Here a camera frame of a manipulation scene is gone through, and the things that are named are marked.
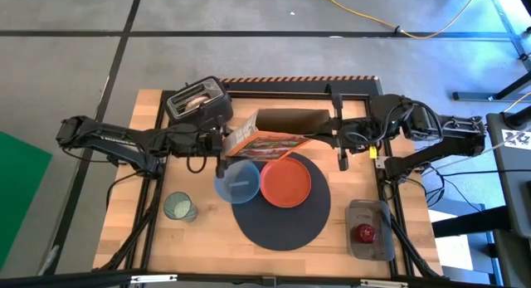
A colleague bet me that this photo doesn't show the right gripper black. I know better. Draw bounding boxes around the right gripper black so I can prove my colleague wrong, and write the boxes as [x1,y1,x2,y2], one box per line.
[309,84,370,172]

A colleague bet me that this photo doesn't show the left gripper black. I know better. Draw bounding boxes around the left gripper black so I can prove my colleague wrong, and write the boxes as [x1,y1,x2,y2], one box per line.
[198,112,230,179]

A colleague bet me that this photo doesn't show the orange cereal box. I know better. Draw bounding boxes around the orange cereal box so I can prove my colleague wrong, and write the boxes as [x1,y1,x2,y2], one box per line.
[222,108,334,162]

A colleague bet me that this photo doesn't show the red apple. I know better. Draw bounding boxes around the red apple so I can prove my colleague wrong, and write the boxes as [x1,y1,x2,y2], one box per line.
[353,223,378,245]

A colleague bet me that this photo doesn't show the black toaster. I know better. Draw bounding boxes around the black toaster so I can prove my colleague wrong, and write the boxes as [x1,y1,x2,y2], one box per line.
[164,76,234,131]

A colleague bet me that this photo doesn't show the blue translucent bowl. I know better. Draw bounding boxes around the blue translucent bowl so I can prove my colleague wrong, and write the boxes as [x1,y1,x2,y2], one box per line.
[213,159,261,205]

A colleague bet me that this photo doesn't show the orange plate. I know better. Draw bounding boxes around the orange plate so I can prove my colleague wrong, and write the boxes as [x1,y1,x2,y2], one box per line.
[259,156,313,209]

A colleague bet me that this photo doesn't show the black backboard panel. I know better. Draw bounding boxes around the black backboard panel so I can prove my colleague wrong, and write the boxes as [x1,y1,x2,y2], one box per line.
[223,80,383,95]

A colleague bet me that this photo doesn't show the hazard stripe tape at table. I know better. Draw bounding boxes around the hazard stripe tape at table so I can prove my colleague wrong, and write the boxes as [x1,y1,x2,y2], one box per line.
[218,75,379,84]

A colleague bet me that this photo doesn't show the green drinking glass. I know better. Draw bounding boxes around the green drinking glass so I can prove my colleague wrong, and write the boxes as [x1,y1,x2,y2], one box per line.
[163,191,198,222]

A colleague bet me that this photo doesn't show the grey plastic tray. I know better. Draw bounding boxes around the grey plastic tray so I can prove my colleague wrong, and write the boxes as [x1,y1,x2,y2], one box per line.
[344,198,397,262]

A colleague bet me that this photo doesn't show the dark round woven placemat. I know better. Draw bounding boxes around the dark round woven placemat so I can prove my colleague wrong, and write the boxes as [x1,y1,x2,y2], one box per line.
[231,151,332,252]

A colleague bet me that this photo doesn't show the black front crossbar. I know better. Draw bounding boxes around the black front crossbar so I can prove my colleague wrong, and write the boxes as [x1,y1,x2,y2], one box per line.
[0,270,531,288]

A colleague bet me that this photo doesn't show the white marker sheet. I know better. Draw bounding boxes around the white marker sheet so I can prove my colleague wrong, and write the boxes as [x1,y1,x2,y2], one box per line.
[500,129,531,149]

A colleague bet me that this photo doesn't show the green floor mat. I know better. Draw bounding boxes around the green floor mat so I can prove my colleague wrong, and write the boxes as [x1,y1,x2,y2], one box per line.
[0,130,54,269]

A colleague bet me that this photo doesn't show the grey cart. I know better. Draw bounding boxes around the grey cart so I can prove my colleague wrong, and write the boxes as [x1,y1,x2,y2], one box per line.
[485,111,531,288]

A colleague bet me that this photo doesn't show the black metal stand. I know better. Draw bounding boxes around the black metal stand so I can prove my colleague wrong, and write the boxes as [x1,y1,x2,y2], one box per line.
[451,0,531,102]

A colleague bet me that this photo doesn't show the black aluminium table frame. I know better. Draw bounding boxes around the black aluminium table frame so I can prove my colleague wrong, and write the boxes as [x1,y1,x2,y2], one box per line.
[99,88,443,281]

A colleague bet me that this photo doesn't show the yellow extension cable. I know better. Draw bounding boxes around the yellow extension cable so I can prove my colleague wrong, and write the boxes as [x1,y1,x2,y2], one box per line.
[319,0,482,41]

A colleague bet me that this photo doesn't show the black base cable bundle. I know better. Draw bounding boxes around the black base cable bundle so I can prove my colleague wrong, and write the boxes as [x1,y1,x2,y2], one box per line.
[99,171,167,272]
[381,179,443,279]

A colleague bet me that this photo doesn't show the white metal bracket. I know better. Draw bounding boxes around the white metal bracket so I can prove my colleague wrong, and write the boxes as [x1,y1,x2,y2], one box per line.
[129,274,178,285]
[359,279,410,288]

